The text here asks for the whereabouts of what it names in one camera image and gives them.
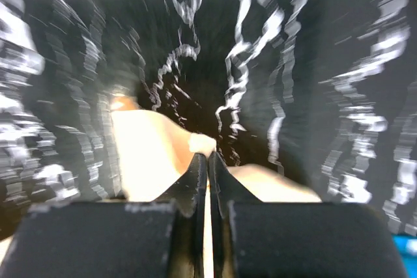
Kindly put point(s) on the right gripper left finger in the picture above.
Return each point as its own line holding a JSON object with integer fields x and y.
{"x": 162, "y": 238}

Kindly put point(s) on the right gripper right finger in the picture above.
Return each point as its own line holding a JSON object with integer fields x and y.
{"x": 252, "y": 238}

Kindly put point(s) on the peach t shirt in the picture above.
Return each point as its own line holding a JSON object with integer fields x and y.
{"x": 154, "y": 152}

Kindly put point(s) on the blue folded t shirt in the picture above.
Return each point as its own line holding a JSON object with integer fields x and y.
{"x": 406, "y": 245}

